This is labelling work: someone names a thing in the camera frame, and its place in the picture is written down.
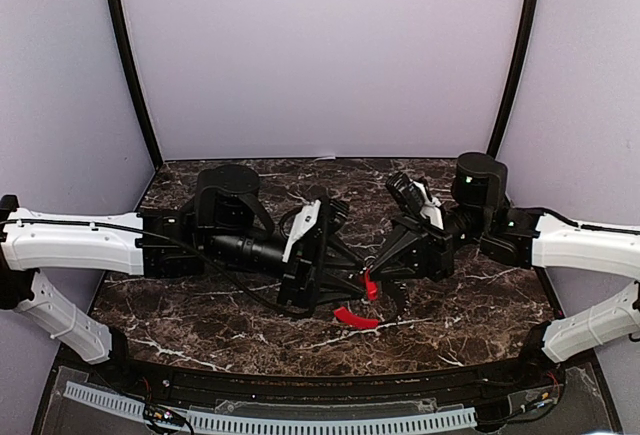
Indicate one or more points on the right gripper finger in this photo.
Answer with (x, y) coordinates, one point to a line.
(389, 255)
(394, 271)

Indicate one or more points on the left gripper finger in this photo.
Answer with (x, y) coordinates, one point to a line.
(334, 289)
(342, 257)

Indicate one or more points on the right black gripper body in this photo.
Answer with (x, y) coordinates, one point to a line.
(439, 245)

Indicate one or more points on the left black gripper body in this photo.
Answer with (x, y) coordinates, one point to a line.
(296, 281)

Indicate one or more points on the large keyring with red sleeve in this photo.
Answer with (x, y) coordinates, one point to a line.
(390, 306)

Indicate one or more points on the red key tag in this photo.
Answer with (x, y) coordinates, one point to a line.
(371, 286)

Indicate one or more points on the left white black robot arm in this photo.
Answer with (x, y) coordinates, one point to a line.
(224, 226)

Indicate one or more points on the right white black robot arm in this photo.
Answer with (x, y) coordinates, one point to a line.
(542, 238)

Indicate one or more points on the small green circuit board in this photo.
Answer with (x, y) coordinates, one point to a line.
(158, 414)

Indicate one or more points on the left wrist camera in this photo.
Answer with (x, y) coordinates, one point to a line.
(297, 223)

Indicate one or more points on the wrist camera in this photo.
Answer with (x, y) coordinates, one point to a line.
(415, 199)
(297, 223)

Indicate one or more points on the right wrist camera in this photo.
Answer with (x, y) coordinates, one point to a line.
(415, 199)

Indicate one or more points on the black front rail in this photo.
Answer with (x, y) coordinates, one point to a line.
(363, 368)

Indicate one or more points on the white slotted cable duct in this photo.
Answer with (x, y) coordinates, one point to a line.
(272, 419)

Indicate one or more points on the right black frame post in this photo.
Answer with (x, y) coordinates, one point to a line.
(513, 77)

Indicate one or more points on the black frame post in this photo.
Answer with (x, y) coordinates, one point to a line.
(513, 77)
(128, 64)

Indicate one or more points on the left black frame post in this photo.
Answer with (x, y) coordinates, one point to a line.
(128, 64)

